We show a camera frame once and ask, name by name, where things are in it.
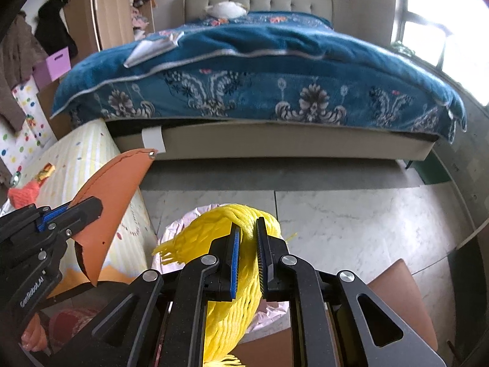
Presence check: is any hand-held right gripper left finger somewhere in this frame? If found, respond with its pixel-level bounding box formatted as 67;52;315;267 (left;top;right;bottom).
36;225;242;367

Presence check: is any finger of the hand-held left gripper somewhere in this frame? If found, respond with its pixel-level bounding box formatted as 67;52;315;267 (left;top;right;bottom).
23;204;75;235
40;196;104;246

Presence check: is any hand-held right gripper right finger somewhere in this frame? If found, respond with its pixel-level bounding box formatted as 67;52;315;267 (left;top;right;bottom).
255;217;447;367

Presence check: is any orange leather piece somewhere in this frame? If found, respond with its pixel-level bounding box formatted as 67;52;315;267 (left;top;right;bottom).
71;148;157;287

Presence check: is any yellow foam net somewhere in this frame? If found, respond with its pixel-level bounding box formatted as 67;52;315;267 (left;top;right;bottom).
152;203;299;367

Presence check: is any coral foam net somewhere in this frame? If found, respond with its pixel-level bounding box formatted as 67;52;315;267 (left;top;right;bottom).
8;181;43;210

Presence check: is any red gold candy wrapper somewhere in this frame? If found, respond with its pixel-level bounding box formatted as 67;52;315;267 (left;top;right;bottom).
34;164;56;183

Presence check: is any yellow striped tablecloth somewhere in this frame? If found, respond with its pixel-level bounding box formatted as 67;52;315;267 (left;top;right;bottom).
0;118;159;299

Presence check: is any red plastic stool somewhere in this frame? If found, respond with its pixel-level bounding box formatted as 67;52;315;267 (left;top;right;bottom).
21;305;101;352

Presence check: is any white paper tag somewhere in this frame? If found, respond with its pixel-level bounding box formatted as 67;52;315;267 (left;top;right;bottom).
141;128;166;154

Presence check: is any polka dot white cabinet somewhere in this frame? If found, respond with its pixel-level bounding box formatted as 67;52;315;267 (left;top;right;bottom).
0;76;52;178

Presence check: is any beige upholstered bed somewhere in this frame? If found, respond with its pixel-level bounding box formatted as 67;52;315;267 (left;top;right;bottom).
111;0;438;161

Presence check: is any brown chair seat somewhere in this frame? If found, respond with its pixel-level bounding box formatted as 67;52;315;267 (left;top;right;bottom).
237;258;438;367

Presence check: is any pink storage box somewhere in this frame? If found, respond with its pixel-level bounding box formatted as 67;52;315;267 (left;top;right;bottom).
32;46;72;82

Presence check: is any brown garment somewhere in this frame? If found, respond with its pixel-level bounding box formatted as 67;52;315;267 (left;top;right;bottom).
0;11;48;132

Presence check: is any white paper sheet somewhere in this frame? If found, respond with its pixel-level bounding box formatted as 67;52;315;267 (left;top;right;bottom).
124;32;184;68

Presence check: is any black garment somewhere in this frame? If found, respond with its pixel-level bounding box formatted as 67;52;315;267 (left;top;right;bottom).
34;0;79;58

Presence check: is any dark green mat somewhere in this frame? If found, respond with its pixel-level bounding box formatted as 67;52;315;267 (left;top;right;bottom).
412;152;452;185

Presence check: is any wooden wardrobe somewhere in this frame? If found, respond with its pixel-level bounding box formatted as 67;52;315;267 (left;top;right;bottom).
63;0;155;52

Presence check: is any white plush toy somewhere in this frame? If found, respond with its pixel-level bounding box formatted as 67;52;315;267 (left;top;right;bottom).
204;1;247;18

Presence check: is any window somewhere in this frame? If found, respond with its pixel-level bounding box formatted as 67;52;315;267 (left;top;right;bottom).
390;0;489;108

